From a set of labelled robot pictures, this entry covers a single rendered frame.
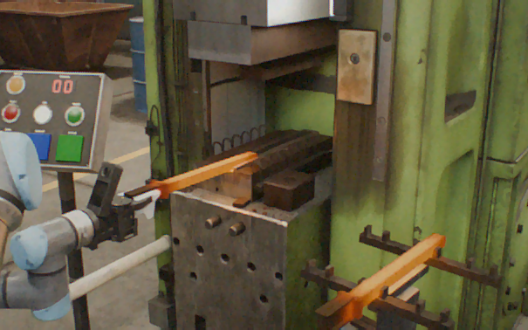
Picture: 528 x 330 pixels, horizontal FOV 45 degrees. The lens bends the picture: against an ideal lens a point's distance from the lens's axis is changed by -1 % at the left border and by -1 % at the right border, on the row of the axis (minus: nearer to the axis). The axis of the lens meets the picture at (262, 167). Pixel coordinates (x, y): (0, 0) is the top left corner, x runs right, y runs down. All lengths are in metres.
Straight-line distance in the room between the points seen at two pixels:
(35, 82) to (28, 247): 0.82
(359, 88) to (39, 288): 0.84
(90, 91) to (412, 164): 0.92
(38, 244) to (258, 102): 1.03
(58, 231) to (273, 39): 0.72
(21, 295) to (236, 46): 0.75
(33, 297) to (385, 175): 0.85
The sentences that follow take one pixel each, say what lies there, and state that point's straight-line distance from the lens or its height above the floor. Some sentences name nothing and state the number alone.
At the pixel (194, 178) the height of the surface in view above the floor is 1.01.
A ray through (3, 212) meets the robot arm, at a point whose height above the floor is 1.20.
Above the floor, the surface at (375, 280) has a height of 0.96.
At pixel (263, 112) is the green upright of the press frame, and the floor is 1.03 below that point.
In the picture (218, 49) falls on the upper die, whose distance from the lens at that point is 1.61.
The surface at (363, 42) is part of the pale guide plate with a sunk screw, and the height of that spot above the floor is 1.33.
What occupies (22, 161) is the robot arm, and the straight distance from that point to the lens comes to 0.95.
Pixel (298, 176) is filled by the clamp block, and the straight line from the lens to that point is 1.65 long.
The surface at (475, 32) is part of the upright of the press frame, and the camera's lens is 1.85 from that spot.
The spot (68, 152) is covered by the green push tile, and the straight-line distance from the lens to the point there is 1.86.
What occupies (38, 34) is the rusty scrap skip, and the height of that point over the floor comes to 0.57.
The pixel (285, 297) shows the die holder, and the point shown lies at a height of 0.71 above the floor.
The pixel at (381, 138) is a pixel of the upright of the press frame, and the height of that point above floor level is 1.10.
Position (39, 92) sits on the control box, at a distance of 1.96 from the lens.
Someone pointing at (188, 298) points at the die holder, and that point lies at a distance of 1.86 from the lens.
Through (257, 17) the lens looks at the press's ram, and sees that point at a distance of 1.53.
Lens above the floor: 1.54
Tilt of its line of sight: 19 degrees down
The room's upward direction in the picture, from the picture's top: straight up
